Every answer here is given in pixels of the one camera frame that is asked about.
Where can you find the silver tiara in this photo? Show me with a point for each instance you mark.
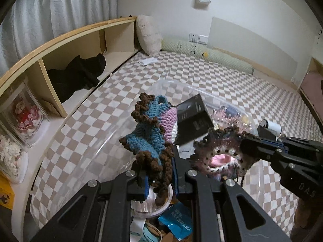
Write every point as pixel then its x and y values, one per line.
pixel 227 114

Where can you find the black square block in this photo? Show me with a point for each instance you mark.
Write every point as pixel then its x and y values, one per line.
pixel 263 132

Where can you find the dark blue foil packet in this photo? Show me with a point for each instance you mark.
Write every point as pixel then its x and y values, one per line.
pixel 176 216

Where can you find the green bolster pillow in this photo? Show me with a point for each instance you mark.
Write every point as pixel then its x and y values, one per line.
pixel 227 60

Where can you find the black cloth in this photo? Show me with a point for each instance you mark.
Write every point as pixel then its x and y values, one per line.
pixel 75 75

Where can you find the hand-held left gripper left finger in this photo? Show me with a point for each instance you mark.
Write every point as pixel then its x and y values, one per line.
pixel 145 191

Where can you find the doll in red dress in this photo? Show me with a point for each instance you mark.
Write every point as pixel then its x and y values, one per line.
pixel 26 118

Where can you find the white wall panel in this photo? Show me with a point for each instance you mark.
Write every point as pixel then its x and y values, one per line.
pixel 252 42

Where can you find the blue pink crochet pouch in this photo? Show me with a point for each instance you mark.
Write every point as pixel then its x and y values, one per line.
pixel 151 131

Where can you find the wooden bed rail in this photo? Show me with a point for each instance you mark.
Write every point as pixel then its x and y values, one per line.
pixel 275 77

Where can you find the white wall socket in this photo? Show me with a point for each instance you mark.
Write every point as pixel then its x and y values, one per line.
pixel 193 37

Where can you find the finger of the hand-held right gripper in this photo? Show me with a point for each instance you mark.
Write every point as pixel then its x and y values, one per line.
pixel 260 150
pixel 302 146

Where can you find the brown pink crochet piece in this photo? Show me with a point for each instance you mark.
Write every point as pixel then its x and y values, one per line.
pixel 214 143

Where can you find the white plush doll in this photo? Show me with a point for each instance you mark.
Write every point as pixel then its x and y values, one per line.
pixel 8 156

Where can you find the white round container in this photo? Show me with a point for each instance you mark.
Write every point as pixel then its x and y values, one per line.
pixel 141 208

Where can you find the white wall switch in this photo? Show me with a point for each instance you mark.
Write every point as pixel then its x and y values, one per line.
pixel 203 39

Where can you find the grey curtain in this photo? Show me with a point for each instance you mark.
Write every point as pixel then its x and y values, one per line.
pixel 50 10

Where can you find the checkered bed sheet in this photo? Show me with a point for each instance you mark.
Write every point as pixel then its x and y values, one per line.
pixel 176 75

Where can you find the white fluffy pillow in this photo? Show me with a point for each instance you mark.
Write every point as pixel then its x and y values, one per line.
pixel 149 35

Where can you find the white cylindrical device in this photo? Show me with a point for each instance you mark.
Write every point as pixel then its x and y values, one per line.
pixel 272 128

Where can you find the yellow box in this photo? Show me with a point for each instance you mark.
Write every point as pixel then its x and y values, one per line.
pixel 5 194

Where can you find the teal round container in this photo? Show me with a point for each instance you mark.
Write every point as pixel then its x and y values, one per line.
pixel 151 235

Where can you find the white paper sheet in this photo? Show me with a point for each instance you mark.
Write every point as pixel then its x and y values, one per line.
pixel 147 61

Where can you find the black cardboard box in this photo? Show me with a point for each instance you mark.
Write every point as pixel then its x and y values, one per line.
pixel 194 121

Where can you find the clear plastic storage box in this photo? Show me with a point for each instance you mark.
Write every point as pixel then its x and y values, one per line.
pixel 83 156

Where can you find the wooden shelf unit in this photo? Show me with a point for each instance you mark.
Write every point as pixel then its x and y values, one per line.
pixel 75 31

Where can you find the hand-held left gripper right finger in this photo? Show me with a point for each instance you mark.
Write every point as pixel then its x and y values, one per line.
pixel 183 184

